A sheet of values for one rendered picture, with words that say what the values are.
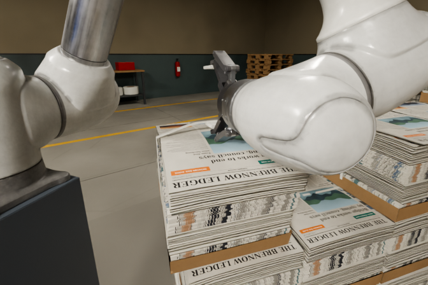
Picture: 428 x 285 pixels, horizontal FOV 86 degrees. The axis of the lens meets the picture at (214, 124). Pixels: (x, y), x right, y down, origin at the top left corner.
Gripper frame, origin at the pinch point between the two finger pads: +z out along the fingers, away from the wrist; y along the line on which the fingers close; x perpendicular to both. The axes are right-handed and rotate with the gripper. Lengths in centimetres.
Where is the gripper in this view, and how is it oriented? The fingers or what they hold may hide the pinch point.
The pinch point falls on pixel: (211, 95)
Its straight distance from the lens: 58.7
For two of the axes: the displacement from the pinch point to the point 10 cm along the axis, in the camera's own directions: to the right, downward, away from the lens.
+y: 0.2, 9.8, 2.2
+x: 9.6, -0.8, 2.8
